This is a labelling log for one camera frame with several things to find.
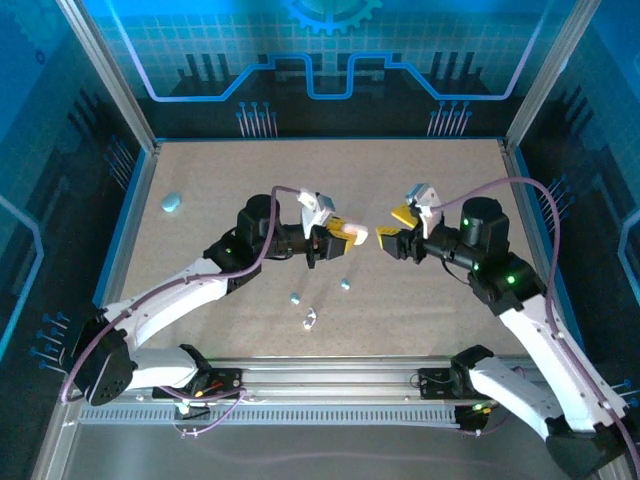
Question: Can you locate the pink earbud charging case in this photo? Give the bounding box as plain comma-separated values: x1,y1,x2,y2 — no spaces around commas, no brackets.
342,222,370,247

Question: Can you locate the aluminium side rail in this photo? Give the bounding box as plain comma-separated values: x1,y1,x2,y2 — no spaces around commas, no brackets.
29,142,161,480
499,139,631,480

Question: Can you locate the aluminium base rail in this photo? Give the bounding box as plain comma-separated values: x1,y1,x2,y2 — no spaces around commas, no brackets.
134,354,551,401

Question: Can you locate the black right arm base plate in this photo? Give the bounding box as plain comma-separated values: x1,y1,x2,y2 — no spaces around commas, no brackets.
417,366,481,401

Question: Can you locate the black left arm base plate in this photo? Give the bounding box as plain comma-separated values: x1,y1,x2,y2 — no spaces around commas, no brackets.
152,366,247,401

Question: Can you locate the grey slotted cable duct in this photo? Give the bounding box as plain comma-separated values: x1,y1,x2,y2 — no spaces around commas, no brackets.
79,403,464,427

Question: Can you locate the aluminium frame post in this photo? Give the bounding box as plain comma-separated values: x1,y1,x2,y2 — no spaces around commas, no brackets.
55,0,160,151
503,0,601,151

